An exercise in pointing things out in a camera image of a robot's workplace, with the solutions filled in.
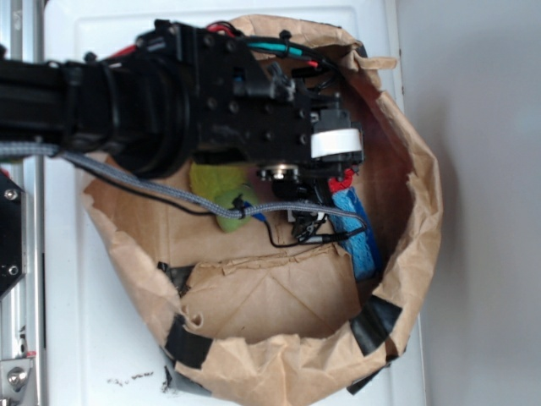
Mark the brown paper bag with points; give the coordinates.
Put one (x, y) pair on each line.
(280, 318)

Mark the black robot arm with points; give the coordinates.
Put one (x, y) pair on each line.
(96, 106)

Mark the black tape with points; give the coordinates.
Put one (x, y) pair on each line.
(186, 347)
(374, 323)
(358, 385)

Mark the red paper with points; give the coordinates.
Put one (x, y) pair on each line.
(341, 183)

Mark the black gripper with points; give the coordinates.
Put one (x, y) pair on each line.
(208, 100)

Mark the black tape right lower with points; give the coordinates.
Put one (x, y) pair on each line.
(358, 385)

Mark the black tape left upper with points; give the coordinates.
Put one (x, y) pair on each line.
(186, 347)

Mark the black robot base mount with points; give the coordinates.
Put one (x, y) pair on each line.
(12, 227)

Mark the aluminium frame rail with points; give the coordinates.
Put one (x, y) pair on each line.
(23, 332)

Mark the blue sponge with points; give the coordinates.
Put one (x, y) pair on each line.
(362, 247)

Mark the black tape right upper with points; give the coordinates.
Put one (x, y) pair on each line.
(374, 323)

